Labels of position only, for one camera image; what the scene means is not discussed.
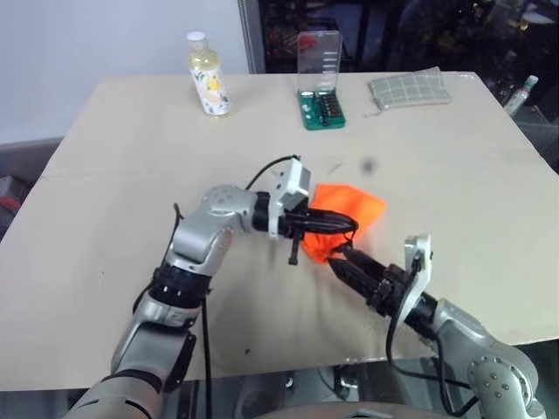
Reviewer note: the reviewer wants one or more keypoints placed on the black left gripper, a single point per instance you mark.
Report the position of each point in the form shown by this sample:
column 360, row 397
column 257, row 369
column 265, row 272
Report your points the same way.
column 293, row 224

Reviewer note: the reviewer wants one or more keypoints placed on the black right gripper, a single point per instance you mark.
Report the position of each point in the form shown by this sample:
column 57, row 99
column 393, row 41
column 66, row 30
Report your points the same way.
column 388, row 292

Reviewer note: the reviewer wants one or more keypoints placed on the orange fabric pouch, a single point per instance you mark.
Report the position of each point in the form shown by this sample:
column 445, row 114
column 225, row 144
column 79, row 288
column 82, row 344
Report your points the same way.
column 345, row 201

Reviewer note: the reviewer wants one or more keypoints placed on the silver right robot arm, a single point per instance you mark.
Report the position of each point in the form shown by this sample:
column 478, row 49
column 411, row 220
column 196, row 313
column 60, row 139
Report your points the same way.
column 463, row 331

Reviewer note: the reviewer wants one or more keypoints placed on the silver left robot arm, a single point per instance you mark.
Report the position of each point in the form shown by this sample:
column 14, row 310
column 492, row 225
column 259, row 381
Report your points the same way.
column 196, row 235

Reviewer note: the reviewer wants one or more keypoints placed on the grey checked fabric pouch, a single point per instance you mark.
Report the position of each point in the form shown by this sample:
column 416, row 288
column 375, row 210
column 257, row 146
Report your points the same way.
column 406, row 89

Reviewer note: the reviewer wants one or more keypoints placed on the green screwdriver bit case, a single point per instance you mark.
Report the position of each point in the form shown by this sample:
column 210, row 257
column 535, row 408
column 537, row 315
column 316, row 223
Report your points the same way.
column 323, row 111

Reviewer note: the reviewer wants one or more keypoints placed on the yellow drink bottle floral label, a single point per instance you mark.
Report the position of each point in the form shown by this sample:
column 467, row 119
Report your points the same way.
column 209, row 83

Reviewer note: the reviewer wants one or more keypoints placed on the beige cardboard sheet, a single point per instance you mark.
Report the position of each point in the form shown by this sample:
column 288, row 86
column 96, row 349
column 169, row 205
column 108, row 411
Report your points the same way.
column 131, row 131

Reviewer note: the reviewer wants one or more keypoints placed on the small white-capped bottle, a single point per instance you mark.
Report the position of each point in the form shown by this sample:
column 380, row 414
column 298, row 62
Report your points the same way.
column 519, row 98

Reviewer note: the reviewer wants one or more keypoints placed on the red object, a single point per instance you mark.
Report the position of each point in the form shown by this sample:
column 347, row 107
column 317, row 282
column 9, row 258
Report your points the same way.
column 6, row 204

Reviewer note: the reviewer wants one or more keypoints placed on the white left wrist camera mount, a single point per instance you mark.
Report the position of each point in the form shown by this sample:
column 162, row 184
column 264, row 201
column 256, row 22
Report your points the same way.
column 292, row 183

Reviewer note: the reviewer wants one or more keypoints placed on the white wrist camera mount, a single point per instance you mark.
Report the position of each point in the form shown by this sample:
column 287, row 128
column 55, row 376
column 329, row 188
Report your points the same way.
column 425, row 253
column 292, row 183

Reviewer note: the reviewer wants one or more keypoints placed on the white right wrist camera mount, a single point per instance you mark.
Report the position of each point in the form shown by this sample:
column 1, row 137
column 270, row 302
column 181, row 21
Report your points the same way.
column 425, row 253

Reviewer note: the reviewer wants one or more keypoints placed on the grey metal post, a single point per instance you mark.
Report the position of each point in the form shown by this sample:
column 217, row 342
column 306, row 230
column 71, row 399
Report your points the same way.
column 253, row 35

